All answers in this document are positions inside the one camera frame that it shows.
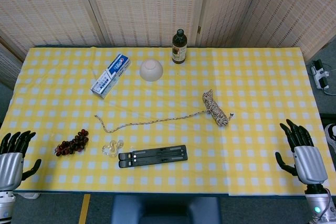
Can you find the dark brown labelled bottle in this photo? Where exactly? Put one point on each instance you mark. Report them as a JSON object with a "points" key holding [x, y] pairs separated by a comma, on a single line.
{"points": [[179, 51]]}

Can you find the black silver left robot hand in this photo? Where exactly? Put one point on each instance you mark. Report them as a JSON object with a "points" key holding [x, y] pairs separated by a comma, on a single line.
{"points": [[10, 169]]}

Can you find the dark red grape bunch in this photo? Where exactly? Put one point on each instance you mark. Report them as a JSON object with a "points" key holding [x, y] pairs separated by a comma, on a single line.
{"points": [[72, 145]]}

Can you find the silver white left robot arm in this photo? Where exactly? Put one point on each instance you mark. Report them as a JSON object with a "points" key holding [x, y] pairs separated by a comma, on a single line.
{"points": [[5, 205]]}

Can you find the beige upturned bowl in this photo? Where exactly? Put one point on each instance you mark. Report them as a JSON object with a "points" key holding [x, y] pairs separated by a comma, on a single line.
{"points": [[151, 70]]}

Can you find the beige woven folding screen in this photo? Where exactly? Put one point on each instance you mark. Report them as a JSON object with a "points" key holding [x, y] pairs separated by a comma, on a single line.
{"points": [[147, 6]]}

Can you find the yellow white checkered tablecloth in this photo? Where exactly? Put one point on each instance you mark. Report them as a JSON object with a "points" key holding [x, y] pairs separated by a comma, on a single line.
{"points": [[252, 134]]}

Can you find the blue white toothpaste box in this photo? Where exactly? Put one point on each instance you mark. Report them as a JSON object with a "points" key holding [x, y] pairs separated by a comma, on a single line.
{"points": [[110, 75]]}

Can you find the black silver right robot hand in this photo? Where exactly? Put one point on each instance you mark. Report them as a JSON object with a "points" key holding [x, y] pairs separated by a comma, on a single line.
{"points": [[309, 163]]}

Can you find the black white sneaker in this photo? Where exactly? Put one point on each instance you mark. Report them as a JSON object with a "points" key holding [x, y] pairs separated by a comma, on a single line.
{"points": [[331, 137]]}

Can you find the black folded laptop stand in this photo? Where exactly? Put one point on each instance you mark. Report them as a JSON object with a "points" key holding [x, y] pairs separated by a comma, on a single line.
{"points": [[153, 157]]}

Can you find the white power strip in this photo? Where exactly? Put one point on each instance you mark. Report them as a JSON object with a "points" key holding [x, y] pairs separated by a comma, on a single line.
{"points": [[319, 75]]}

